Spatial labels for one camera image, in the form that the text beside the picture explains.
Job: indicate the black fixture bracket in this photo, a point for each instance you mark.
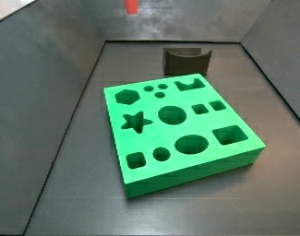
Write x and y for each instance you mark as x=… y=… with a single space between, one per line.
x=182 y=61

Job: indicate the red square-circle object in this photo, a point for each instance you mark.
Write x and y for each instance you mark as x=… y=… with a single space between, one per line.
x=130 y=6

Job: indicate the green shape-sorter block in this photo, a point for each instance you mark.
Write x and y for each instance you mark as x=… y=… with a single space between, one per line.
x=176 y=133

